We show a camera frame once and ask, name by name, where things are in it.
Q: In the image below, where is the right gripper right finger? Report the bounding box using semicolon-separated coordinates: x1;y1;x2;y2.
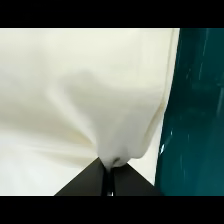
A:
109;162;164;197

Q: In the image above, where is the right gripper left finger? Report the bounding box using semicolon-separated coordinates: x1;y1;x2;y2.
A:
54;157;108;197

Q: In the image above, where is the cream shirt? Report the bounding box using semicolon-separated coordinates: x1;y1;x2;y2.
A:
0;28;181;197

